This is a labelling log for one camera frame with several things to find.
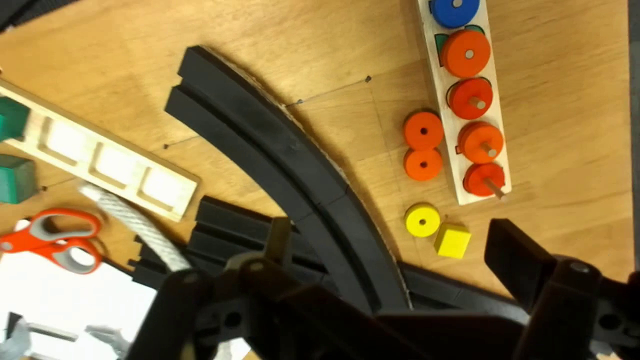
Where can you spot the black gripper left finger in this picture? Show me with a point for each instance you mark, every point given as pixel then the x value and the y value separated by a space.
pixel 266 313

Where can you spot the orange red toy pieces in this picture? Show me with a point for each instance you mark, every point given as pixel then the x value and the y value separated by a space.
pixel 443 72

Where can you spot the curved black toy track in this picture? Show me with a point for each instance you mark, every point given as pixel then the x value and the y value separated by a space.
pixel 286 166

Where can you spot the straight black toy track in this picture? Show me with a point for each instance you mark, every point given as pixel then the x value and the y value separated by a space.
pixel 157 270
pixel 232 230

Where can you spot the yellow toy cube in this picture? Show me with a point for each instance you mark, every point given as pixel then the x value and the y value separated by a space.
pixel 452 240

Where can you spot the white printed paper sheet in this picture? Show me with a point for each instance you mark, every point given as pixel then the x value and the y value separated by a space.
pixel 66 301

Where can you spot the wooden slotted tray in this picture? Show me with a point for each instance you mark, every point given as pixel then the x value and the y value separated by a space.
pixel 173 187

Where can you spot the dark green toy block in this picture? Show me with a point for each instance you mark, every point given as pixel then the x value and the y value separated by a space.
pixel 17 181
pixel 12 119

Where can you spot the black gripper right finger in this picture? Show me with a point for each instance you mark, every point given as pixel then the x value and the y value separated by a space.
pixel 572 313

